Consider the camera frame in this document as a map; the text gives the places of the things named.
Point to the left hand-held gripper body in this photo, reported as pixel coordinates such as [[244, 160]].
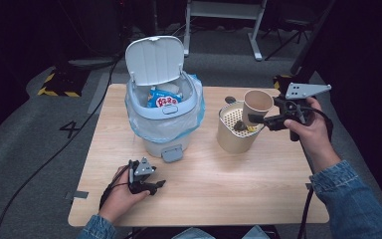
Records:
[[139, 182]]

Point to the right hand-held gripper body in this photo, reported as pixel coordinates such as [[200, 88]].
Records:
[[298, 106]]

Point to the brown paper cup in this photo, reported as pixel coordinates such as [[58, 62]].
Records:
[[257, 101]]

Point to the yellow food scrap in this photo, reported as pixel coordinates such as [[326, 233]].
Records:
[[252, 128]]

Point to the dark wet food scrap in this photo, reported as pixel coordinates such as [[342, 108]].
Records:
[[240, 125]]

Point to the beige strainer canister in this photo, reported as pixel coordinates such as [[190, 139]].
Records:
[[232, 142]]

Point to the blue snack box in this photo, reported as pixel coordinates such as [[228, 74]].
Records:
[[164, 99]]

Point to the white and blue pedal bin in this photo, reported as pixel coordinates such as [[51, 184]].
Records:
[[155, 59]]

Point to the person's left hand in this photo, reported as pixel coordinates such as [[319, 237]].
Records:
[[119, 199]]

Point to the person's right hand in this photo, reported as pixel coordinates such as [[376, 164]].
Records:
[[315, 136]]

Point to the small dark round object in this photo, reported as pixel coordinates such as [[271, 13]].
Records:
[[230, 99]]

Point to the blue plastic bin liner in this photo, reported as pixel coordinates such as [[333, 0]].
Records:
[[165, 127]]

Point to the grey tape piece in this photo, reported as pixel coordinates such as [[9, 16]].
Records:
[[79, 194]]

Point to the black tripod stand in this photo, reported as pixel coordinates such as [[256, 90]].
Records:
[[295, 23]]

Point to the white desk frame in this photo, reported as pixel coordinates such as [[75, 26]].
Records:
[[224, 10]]

